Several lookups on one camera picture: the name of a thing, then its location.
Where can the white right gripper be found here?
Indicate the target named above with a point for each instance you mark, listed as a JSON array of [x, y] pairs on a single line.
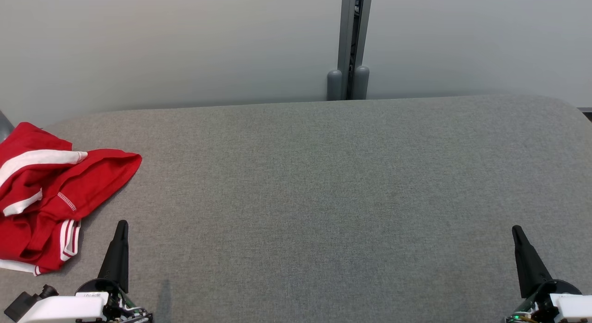
[[569, 309]]

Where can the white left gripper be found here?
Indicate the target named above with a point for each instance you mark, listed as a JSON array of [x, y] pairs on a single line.
[[69, 309]]

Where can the red jersey with white sleeves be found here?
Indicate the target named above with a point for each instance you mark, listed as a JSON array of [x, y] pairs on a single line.
[[92, 175]]

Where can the red shorts with white stripe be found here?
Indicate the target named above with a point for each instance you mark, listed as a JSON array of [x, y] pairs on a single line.
[[27, 138]]

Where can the grey cylindrical post cap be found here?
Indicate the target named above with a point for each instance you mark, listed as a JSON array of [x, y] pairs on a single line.
[[334, 84], [361, 82]]

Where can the grey slotted partition post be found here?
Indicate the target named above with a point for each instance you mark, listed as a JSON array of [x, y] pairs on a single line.
[[344, 31]]

